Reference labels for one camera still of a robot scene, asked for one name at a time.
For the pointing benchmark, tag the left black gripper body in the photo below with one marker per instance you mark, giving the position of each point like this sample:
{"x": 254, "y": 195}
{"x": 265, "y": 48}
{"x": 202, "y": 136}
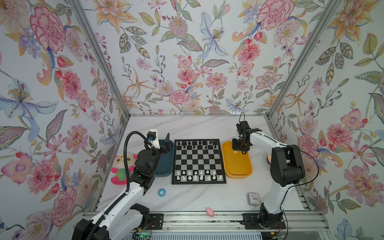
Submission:
{"x": 155, "y": 156}

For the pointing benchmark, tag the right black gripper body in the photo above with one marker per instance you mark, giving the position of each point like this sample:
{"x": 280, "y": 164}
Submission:
{"x": 237, "y": 145}

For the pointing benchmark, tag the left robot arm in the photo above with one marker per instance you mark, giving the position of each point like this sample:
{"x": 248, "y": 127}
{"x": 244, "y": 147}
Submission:
{"x": 125, "y": 214}

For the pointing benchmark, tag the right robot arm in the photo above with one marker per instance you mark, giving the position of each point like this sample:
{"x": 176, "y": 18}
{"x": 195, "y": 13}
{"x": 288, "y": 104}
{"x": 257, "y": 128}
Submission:
{"x": 295, "y": 170}

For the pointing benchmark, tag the teal plastic tray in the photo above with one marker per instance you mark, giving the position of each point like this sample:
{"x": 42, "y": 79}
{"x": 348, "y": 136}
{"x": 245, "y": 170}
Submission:
{"x": 165, "y": 164}

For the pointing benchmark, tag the yellow plastic tray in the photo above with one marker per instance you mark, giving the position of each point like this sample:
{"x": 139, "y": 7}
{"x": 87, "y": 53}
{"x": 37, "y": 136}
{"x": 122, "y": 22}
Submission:
{"x": 237, "y": 165}

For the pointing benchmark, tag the pink plush doll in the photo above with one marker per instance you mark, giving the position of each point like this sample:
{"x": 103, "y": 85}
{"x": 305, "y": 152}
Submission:
{"x": 269, "y": 159}

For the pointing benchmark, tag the yellow white plush toy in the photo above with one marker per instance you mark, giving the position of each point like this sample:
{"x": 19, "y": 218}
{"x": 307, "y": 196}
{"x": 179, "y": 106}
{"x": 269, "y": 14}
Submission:
{"x": 119, "y": 176}

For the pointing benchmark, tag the black white chessboard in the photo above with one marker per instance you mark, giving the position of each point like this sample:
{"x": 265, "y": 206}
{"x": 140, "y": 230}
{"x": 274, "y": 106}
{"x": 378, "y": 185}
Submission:
{"x": 202, "y": 159}

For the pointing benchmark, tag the small white clock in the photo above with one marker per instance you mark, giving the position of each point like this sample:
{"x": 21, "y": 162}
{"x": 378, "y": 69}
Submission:
{"x": 254, "y": 199}

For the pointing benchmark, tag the pink eraser toy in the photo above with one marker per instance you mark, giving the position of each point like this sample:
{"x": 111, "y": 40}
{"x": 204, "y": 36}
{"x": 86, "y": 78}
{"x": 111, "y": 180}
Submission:
{"x": 210, "y": 212}

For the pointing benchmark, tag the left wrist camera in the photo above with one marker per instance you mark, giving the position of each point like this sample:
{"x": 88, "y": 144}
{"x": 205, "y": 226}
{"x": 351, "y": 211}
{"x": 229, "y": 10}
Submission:
{"x": 153, "y": 139}

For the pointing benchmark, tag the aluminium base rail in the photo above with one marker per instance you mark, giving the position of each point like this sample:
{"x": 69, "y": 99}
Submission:
{"x": 293, "y": 221}

